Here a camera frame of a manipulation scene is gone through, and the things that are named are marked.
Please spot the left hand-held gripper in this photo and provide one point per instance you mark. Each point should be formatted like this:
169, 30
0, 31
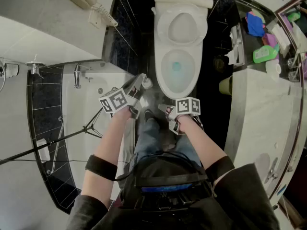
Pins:
114, 100

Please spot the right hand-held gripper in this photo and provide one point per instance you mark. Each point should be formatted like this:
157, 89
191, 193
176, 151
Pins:
188, 106

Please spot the white toilet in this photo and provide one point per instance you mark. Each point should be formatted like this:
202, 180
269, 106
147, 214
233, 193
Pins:
180, 56

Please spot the person's right forearm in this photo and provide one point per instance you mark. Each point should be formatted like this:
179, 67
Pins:
201, 142

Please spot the person's left forearm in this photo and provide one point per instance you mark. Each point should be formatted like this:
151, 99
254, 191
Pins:
112, 138

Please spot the recessed toilet paper holder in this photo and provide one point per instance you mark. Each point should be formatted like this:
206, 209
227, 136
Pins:
236, 44

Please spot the person's black shoe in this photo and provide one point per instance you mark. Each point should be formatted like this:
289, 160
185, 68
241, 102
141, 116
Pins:
148, 115

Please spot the person's legs in jeans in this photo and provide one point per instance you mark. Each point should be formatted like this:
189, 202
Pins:
148, 138

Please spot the black chest-worn device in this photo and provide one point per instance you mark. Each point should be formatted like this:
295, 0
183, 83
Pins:
168, 174

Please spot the white bathtub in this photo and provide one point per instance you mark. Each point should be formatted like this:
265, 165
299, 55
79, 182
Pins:
79, 118

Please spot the chrome bathtub faucet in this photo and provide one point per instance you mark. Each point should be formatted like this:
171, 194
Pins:
76, 77

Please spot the olive green cup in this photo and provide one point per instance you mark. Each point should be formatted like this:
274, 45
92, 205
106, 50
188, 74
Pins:
225, 85

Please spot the round floor drain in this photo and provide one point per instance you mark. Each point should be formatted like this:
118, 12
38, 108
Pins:
218, 62

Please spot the black armband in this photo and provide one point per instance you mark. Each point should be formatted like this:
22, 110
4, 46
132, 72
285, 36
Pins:
102, 168

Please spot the black light stand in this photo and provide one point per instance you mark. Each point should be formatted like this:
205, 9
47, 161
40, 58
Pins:
60, 139

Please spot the marble vanity counter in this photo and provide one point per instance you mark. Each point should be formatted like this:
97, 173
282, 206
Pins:
259, 109

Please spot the chrome grab bar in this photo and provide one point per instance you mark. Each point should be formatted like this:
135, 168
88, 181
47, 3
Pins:
57, 145

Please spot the chrome shower mixer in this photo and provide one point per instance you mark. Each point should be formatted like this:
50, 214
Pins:
34, 67

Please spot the person's dark jacket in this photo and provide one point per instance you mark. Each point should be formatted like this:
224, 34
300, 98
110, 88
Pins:
239, 200

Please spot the green cleaner bottle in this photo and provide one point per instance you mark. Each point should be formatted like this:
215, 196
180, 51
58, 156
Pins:
263, 54

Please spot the white paper roll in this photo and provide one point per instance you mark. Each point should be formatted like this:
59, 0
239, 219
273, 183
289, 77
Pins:
272, 67

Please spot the chrome sink faucet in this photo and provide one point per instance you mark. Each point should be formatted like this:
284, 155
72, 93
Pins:
272, 171

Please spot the blue cloth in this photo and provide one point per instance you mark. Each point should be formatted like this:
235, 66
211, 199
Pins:
255, 25

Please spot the purple cloth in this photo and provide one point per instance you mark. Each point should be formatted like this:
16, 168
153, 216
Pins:
269, 39

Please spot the white shower holder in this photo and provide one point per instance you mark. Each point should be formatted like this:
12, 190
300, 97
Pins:
10, 69

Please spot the clear drinking glass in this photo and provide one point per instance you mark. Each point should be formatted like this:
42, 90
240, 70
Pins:
294, 76
292, 62

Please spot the white amenity tray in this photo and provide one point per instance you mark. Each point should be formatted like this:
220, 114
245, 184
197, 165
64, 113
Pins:
279, 36

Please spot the beige wall plate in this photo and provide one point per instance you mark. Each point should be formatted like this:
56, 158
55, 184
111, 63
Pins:
94, 20

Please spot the dark-framed wall mirror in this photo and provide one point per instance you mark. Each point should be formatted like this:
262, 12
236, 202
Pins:
303, 109

